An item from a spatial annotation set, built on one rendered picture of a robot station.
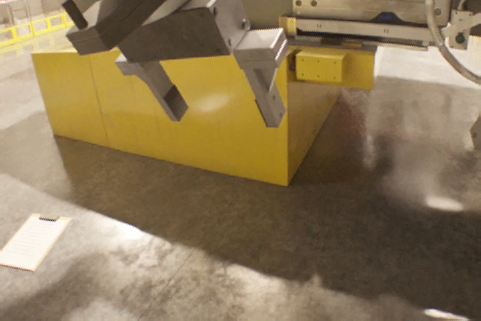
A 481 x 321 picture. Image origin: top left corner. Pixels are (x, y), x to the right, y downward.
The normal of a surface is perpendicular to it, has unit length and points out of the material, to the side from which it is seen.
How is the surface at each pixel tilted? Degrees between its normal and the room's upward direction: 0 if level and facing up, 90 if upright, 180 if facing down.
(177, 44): 114
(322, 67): 90
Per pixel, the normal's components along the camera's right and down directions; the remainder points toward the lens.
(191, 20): -0.39, 0.76
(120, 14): 0.64, 0.36
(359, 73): -0.43, 0.44
